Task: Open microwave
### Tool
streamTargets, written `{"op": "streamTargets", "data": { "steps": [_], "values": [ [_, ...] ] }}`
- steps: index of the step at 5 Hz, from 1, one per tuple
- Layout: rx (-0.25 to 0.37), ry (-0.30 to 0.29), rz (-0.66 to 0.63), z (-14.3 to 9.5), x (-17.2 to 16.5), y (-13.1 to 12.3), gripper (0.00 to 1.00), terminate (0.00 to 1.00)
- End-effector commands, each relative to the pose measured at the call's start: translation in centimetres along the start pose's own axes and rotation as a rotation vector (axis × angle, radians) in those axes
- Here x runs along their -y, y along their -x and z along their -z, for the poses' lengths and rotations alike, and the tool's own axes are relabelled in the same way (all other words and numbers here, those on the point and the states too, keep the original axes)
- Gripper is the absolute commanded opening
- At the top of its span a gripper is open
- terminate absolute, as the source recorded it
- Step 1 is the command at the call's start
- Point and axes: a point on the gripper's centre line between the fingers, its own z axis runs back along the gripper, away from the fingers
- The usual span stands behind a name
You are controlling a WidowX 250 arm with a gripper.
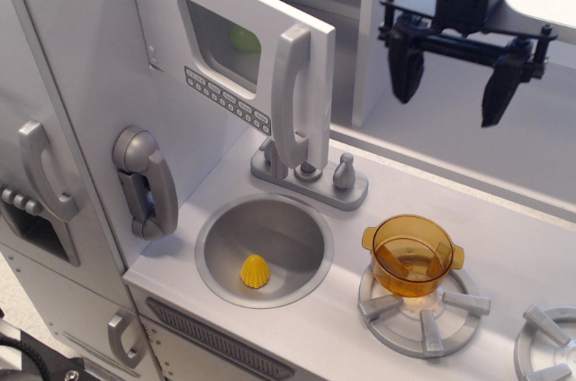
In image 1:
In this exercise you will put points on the round silver sink basin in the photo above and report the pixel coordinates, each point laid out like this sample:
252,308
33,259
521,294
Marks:
293,239

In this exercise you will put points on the silver stove burner grate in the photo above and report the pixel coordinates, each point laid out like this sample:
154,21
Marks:
436,325

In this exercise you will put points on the silver toy faucet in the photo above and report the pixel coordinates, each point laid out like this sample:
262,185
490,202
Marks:
338,184

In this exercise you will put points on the silver upper fridge handle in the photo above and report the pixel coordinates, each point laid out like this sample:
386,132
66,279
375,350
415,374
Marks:
33,143

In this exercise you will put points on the silver microwave door handle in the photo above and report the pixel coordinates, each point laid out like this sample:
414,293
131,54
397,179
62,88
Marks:
301,94

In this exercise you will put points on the orange transparent toy pot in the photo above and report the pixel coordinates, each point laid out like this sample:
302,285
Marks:
411,255

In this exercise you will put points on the grey ice dispenser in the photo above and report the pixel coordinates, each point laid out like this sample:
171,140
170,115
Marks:
29,220

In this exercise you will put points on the silver lower fridge handle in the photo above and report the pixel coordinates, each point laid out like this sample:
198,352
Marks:
124,345

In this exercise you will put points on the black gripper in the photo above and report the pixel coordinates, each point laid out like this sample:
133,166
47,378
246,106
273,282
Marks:
485,32

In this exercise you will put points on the grey oven vent panel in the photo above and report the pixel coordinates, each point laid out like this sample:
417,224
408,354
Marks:
223,345

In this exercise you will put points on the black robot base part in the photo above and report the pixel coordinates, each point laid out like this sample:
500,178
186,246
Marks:
25,358

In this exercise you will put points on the green toy ball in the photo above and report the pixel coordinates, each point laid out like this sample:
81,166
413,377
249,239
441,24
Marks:
243,39

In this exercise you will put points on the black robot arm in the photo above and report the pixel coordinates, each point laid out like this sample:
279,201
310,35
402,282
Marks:
484,32

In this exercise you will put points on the silver toy wall phone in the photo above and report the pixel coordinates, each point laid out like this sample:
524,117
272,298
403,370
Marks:
147,184

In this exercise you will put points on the silver fridge handle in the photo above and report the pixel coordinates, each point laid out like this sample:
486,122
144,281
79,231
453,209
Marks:
124,345
33,143

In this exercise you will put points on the grey microwave door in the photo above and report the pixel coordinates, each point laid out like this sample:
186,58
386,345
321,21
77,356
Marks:
190,41

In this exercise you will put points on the yellow toy corn piece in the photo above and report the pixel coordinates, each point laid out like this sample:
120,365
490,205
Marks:
255,272

